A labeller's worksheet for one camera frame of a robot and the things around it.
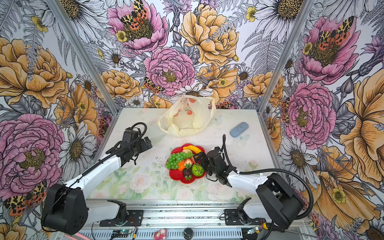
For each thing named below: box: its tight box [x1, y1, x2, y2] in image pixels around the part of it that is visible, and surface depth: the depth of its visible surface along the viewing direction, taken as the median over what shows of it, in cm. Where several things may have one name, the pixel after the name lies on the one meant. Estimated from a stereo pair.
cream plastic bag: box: [158, 95, 217, 137], surface depth 110 cm
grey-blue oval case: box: [230, 122, 249, 138], surface depth 110 cm
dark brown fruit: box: [183, 167, 193, 181], surface depth 85 cm
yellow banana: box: [182, 145, 202, 154], surface depth 94 cm
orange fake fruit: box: [178, 160, 185, 172], surface depth 88 cm
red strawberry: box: [184, 158, 194, 170], surface depth 85 cm
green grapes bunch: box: [165, 151, 194, 170], surface depth 87 cm
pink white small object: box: [153, 229, 167, 240], surface depth 69 cm
